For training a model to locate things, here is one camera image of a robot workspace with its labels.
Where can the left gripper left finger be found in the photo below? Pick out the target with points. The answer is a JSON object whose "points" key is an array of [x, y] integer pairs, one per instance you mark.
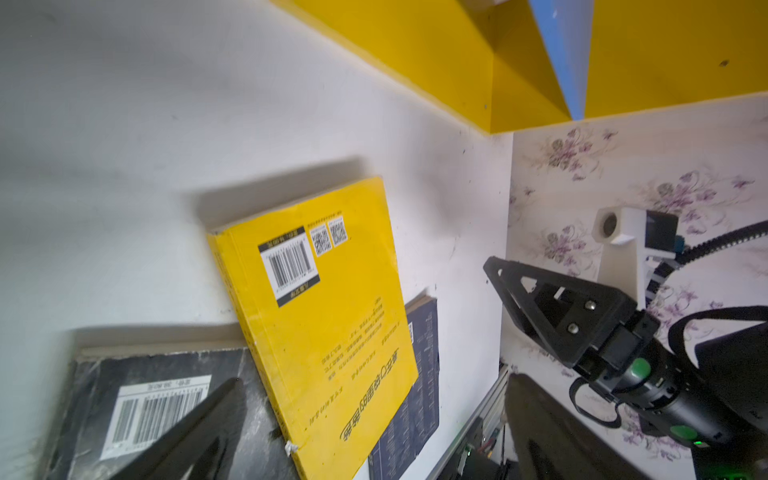
{"points": [[202, 445]]}

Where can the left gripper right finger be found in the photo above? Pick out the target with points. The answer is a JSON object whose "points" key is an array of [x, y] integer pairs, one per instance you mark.
{"points": [[551, 443]]}

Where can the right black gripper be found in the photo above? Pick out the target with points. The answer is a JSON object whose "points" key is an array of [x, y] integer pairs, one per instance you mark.
{"points": [[567, 316]]}

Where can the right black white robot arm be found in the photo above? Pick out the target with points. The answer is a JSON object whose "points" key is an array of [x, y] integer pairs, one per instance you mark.
{"points": [[733, 357]]}

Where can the black paperback book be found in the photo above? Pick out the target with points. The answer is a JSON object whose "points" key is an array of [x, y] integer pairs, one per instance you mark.
{"points": [[120, 400]]}

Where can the dark blue text-covered book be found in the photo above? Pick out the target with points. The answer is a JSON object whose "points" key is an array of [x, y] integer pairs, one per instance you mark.
{"points": [[419, 415]]}

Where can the yellow paperback book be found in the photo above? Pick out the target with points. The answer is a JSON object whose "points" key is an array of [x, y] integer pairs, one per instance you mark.
{"points": [[316, 289]]}

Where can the aluminium mounting rail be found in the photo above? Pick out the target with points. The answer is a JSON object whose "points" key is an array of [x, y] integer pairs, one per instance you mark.
{"points": [[479, 450]]}

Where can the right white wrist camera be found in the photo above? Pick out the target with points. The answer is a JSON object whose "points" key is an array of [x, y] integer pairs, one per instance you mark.
{"points": [[632, 239]]}

